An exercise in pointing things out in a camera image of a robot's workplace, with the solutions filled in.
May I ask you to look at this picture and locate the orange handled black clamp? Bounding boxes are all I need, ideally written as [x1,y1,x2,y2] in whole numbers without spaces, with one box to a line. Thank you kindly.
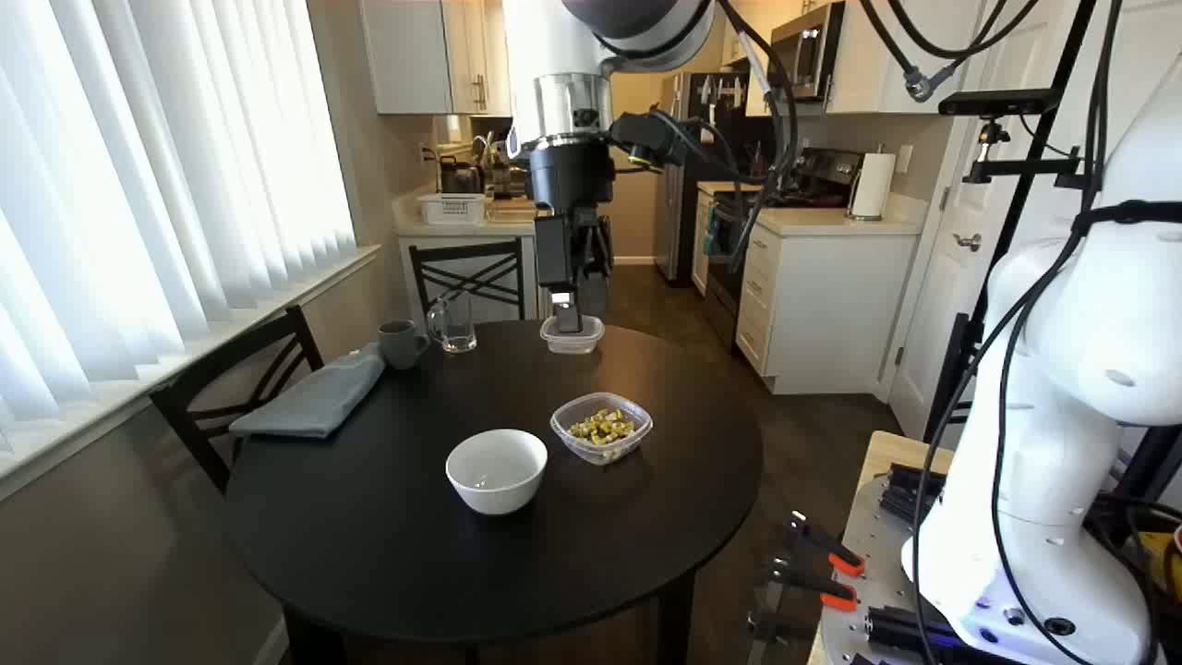
[765,555,863,617]
[787,507,869,583]

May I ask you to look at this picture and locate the white ceramic bowl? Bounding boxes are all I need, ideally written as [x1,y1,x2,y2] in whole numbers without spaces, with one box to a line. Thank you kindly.
[443,425,551,517]

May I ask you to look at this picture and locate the black wooden chair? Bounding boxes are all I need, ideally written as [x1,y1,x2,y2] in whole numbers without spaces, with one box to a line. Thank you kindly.
[406,237,528,325]
[148,303,330,494]

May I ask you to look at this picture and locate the white panel door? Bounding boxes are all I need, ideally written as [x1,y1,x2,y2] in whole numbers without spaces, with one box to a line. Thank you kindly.
[884,106,1027,443]

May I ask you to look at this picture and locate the light wooden bench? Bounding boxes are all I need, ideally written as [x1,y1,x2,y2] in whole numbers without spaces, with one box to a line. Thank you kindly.
[804,428,968,665]

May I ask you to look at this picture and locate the clear plastic bowl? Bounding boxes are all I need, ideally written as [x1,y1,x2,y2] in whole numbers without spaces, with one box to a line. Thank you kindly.
[546,389,658,469]

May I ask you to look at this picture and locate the white vertical window blinds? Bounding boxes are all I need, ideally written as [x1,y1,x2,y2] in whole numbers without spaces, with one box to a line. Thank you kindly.
[0,0,363,436]

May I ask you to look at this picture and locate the folded grey cloth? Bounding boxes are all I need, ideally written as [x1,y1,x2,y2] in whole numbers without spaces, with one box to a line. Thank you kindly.
[230,351,387,443]

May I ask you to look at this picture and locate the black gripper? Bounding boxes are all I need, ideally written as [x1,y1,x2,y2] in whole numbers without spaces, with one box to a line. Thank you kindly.
[528,131,616,338]

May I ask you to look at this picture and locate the grey mug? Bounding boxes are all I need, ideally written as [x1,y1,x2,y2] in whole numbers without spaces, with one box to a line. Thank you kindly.
[378,319,429,374]

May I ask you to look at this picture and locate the black microwave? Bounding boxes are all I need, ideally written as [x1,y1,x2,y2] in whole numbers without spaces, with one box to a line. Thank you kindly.
[767,0,850,106]

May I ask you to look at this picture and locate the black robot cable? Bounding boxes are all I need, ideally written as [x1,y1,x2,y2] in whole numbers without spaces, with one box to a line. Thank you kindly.
[904,0,1182,665]

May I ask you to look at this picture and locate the white upper kitchen cabinet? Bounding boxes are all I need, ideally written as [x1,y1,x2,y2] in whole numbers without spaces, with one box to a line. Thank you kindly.
[357,0,516,120]

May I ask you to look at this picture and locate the white paper towel roll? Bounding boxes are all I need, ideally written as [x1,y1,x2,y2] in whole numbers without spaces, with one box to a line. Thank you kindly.
[850,146,899,224]

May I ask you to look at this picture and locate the small clear plastic container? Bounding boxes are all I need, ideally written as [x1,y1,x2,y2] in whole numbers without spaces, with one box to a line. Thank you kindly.
[537,312,610,363]

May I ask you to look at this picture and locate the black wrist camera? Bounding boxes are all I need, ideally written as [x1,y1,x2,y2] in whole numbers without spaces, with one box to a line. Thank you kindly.
[607,106,696,171]

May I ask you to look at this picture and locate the white tub on counter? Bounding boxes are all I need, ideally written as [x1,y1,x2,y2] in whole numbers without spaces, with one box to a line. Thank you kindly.
[413,189,490,228]

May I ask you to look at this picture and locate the countertop appliance clutter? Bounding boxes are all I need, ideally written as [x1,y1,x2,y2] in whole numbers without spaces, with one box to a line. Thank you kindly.
[421,112,537,203]

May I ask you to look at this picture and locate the black box on bench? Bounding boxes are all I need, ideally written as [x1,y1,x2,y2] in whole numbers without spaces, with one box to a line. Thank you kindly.
[874,463,954,529]

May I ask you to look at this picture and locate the white base cabinet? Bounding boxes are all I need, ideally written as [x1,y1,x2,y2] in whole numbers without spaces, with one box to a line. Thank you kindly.
[735,198,927,400]

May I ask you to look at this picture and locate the clear drinking glass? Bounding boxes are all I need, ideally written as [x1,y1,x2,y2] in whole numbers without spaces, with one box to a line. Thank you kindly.
[425,292,480,359]

